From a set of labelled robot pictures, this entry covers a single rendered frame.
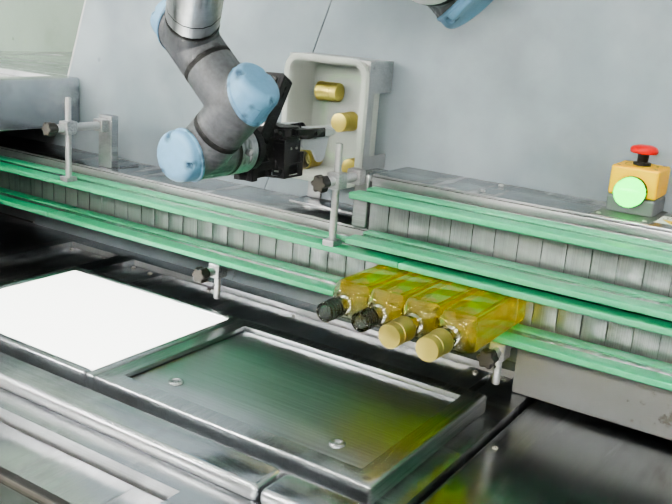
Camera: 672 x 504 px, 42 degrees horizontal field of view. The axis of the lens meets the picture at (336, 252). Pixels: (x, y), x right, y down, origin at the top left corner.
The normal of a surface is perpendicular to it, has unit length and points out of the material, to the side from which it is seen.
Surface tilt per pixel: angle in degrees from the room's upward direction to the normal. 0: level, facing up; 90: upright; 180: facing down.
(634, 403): 0
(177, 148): 0
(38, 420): 90
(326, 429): 90
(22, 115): 90
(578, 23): 0
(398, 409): 90
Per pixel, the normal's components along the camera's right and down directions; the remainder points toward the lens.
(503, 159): -0.54, 0.18
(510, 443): 0.08, -0.96
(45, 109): 0.83, 0.21
